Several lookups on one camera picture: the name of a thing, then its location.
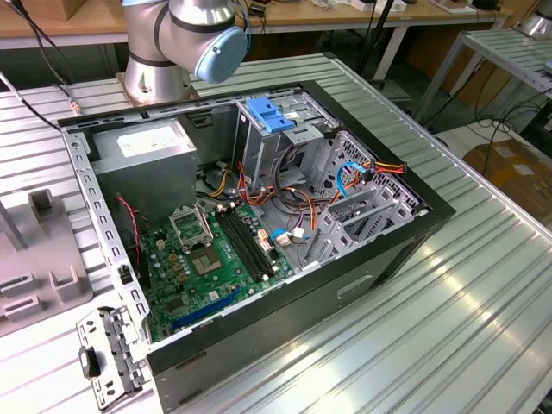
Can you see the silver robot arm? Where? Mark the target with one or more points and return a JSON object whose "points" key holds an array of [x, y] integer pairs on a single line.
{"points": [[151, 73]]}

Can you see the grey metal disk bay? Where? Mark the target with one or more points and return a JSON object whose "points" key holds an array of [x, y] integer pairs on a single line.
{"points": [[366, 198]]}

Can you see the black RAM slot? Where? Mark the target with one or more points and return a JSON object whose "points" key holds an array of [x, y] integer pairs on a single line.
{"points": [[246, 246], [256, 246], [241, 246], [251, 246]]}

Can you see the grey optical drive cage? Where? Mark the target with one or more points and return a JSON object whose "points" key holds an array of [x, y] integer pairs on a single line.
{"points": [[259, 155]]}

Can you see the CPU socket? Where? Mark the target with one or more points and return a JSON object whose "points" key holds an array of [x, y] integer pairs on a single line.
{"points": [[206, 261]]}

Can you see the blue plastic drive latch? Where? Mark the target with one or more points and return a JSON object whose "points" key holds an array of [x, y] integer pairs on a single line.
{"points": [[269, 116]]}

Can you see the green motherboard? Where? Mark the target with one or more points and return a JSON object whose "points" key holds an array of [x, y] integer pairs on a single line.
{"points": [[202, 289]]}

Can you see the black PC case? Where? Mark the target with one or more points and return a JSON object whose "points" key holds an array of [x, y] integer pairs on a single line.
{"points": [[280, 328]]}

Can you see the blue expansion slot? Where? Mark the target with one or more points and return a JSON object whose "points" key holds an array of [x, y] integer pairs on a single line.
{"points": [[207, 309]]}

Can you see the grey power supply unit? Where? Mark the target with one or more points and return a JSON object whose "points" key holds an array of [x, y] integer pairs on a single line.
{"points": [[142, 181]]}

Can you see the wooden desk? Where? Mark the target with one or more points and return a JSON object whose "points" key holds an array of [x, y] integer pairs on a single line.
{"points": [[328, 17]]}

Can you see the small white box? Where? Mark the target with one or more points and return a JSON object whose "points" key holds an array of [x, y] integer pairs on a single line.
{"points": [[360, 5]]}

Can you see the flat cardboard box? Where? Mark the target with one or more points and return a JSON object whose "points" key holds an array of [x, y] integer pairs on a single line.
{"points": [[509, 172]]}

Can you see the grey parts rack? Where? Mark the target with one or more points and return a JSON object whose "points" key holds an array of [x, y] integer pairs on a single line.
{"points": [[43, 241]]}

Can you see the metal hinged rear bracket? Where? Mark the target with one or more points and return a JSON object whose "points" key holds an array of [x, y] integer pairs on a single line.
{"points": [[113, 340]]}

